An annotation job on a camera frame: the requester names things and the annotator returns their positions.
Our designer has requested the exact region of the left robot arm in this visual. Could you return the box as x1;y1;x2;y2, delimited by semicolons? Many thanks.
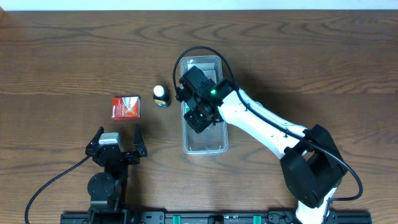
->
85;126;147;223

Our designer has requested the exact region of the blue tall box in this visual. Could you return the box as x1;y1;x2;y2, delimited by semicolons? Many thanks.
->
188;63;217;82

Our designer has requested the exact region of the right black cable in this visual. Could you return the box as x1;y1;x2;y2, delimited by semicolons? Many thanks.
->
172;45;364;202

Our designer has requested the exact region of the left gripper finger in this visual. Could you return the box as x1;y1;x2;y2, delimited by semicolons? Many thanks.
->
90;126;104;146
133;124;145;150

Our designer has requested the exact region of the black mounting rail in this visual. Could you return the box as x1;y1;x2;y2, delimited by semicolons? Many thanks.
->
60;210;373;224

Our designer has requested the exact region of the red medicine box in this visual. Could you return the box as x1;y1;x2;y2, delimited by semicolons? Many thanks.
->
111;96;141;121

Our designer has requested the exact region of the dark bottle white cap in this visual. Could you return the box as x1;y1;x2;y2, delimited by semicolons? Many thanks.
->
153;85;171;108

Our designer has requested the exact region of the black cable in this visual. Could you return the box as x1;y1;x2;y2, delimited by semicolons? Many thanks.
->
24;154;91;224
172;45;364;202

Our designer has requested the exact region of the clear plastic container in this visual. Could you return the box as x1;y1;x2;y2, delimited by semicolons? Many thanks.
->
180;55;228;156

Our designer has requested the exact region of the left black cable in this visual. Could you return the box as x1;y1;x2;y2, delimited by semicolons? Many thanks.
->
24;154;91;224

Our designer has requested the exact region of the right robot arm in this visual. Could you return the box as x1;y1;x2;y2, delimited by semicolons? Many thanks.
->
177;78;351;223

